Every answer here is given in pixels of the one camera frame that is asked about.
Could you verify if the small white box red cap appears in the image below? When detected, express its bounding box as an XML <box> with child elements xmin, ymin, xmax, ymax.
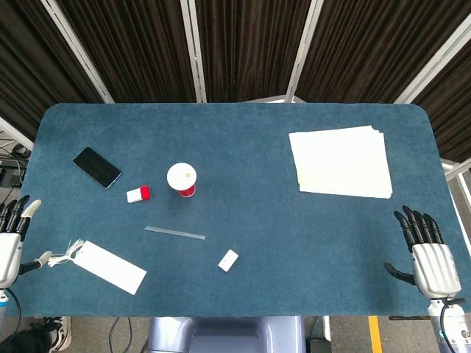
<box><xmin>126</xmin><ymin>185</ymin><xmax>151</xmax><ymax>204</ymax></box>

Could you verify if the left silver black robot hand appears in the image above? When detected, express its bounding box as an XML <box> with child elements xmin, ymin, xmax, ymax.
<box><xmin>0</xmin><ymin>194</ymin><xmax>54</xmax><ymax>290</ymax></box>

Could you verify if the clear plastic strip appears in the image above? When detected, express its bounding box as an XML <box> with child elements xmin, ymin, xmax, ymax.
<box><xmin>144</xmin><ymin>225</ymin><xmax>206</xmax><ymax>242</ymax></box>

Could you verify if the small white rectangular block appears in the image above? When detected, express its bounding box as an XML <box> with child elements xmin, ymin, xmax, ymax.
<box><xmin>217</xmin><ymin>249</ymin><xmax>239</xmax><ymax>274</ymax></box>

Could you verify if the grey floor cable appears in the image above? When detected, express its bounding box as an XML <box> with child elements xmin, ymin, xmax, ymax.
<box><xmin>108</xmin><ymin>316</ymin><xmax>134</xmax><ymax>349</ymax></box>

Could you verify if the black power adapter box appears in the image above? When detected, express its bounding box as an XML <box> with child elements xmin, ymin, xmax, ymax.
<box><xmin>307</xmin><ymin>338</ymin><xmax>334</xmax><ymax>353</ymax></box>

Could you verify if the lavender robot torso base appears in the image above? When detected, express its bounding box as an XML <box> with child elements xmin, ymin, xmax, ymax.
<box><xmin>146</xmin><ymin>315</ymin><xmax>307</xmax><ymax>353</ymax></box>

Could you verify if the stack of white paper sheets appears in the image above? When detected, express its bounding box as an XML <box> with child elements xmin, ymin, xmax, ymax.
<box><xmin>288</xmin><ymin>125</ymin><xmax>394</xmax><ymax>200</ymax></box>

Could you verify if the black smartphone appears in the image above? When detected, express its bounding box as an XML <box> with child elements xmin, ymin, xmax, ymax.
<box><xmin>71</xmin><ymin>146</ymin><xmax>122</xmax><ymax>190</ymax></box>

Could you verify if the dark brown curtain panel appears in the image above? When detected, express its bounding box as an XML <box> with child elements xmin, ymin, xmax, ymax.
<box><xmin>194</xmin><ymin>0</ymin><xmax>314</xmax><ymax>103</ymax></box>
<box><xmin>408</xmin><ymin>40</ymin><xmax>471</xmax><ymax>163</ymax></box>
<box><xmin>58</xmin><ymin>0</ymin><xmax>198</xmax><ymax>103</ymax></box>
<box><xmin>0</xmin><ymin>0</ymin><xmax>105</xmax><ymax>141</ymax></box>
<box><xmin>297</xmin><ymin>0</ymin><xmax>471</xmax><ymax>104</ymax></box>

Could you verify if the blue felt table mat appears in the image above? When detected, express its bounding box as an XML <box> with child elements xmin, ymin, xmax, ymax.
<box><xmin>2</xmin><ymin>101</ymin><xmax>468</xmax><ymax>318</ymax></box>

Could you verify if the black and white sneaker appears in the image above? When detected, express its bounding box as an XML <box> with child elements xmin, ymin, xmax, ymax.
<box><xmin>29</xmin><ymin>315</ymin><xmax>73</xmax><ymax>350</ymax></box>

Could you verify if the white card tag with strings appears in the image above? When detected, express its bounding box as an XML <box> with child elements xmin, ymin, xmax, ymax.
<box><xmin>46</xmin><ymin>238</ymin><xmax>148</xmax><ymax>296</ymax></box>

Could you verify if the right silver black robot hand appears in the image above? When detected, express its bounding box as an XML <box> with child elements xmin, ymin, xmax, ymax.
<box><xmin>383</xmin><ymin>204</ymin><xmax>463</xmax><ymax>298</ymax></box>

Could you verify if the white partition frame post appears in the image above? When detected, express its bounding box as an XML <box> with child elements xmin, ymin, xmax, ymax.
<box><xmin>40</xmin><ymin>0</ymin><xmax>115</xmax><ymax>104</ymax></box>
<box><xmin>179</xmin><ymin>0</ymin><xmax>208</xmax><ymax>103</ymax></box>
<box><xmin>392</xmin><ymin>22</ymin><xmax>471</xmax><ymax>104</ymax></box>
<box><xmin>440</xmin><ymin>158</ymin><xmax>471</xmax><ymax>181</ymax></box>
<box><xmin>285</xmin><ymin>0</ymin><xmax>325</xmax><ymax>103</ymax></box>
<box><xmin>0</xmin><ymin>116</ymin><xmax>35</xmax><ymax>151</ymax></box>

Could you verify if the black cable bundle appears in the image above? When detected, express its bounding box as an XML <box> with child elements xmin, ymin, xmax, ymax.
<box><xmin>10</xmin><ymin>143</ymin><xmax>32</xmax><ymax>160</ymax></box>

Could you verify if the red cup with white lid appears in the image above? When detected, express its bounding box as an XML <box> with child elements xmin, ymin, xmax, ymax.
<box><xmin>166</xmin><ymin>162</ymin><xmax>198</xmax><ymax>199</ymax></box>

